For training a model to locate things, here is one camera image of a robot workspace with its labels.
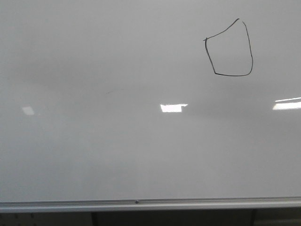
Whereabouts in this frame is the white whiteboard with aluminium frame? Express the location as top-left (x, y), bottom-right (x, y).
top-left (0, 0), bottom-right (301, 213)

